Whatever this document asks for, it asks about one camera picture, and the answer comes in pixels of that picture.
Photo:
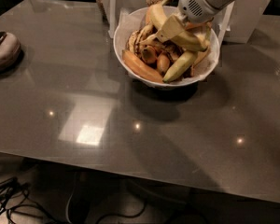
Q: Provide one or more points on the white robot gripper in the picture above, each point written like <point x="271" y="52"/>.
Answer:
<point x="191" y="3"/>

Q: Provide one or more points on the large yellow-green top banana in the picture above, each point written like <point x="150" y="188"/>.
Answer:
<point x="185" y="40"/>

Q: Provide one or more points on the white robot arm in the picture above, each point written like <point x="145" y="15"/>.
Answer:
<point x="184" y="18"/>

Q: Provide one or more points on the brown spotted banana middle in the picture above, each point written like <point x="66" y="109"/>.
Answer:
<point x="169" y="47"/>

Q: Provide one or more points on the brown spotted banana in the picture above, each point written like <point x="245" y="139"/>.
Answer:
<point x="133" y="43"/>
<point x="169" y="47"/>

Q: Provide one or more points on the orange banana at back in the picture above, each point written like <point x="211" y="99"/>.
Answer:
<point x="147" y="17"/>

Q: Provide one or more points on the orange banana top right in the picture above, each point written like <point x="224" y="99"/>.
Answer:
<point x="190" y="25"/>

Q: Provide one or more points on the small orange banana lower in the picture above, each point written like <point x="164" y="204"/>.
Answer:
<point x="163" y="63"/>

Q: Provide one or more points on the yellow-green banana right edge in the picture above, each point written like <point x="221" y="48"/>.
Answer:
<point x="202" y="34"/>

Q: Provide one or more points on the small orange banana round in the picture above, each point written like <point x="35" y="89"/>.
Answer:
<point x="149" y="55"/>

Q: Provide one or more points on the yellow-green lower banana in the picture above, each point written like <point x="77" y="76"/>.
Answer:
<point x="180" y="66"/>

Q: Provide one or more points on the brown spotted banana left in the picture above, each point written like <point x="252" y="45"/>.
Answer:
<point x="133" y="43"/>

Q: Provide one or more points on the white bowl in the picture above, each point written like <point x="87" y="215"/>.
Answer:
<point x="121" y="47"/>

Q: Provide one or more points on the orange banana front left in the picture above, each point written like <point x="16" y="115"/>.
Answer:
<point x="140" y="68"/>

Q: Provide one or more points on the white box behind table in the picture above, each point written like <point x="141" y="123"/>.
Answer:
<point x="237" y="21"/>

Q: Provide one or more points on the grey round pouch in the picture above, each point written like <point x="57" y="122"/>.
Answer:
<point x="10" y="48"/>

